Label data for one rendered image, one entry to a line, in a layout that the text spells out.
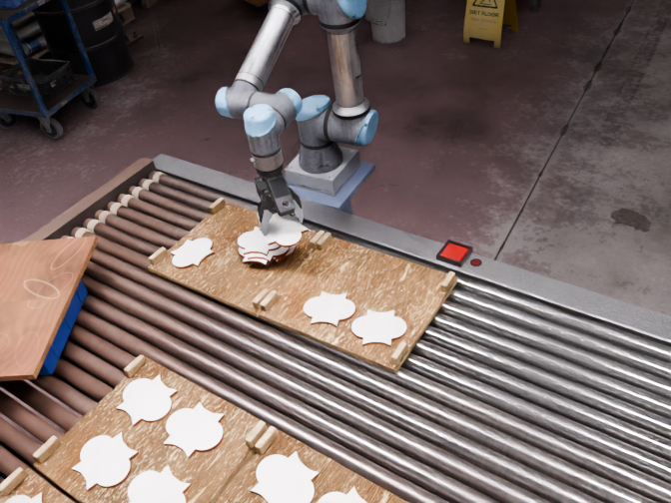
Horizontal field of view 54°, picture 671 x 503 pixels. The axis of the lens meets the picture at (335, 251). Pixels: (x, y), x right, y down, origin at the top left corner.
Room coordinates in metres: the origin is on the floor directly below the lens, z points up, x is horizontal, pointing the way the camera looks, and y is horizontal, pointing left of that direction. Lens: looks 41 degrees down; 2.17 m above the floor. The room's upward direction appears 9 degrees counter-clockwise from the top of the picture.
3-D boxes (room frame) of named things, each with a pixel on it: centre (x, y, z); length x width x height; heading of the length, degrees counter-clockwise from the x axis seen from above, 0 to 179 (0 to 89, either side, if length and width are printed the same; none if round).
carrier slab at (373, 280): (1.24, -0.04, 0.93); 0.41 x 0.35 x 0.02; 52
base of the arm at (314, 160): (1.91, 0.00, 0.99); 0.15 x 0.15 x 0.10
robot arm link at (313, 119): (1.90, 0.00, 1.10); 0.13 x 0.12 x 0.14; 59
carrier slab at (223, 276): (1.50, 0.28, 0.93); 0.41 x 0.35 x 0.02; 51
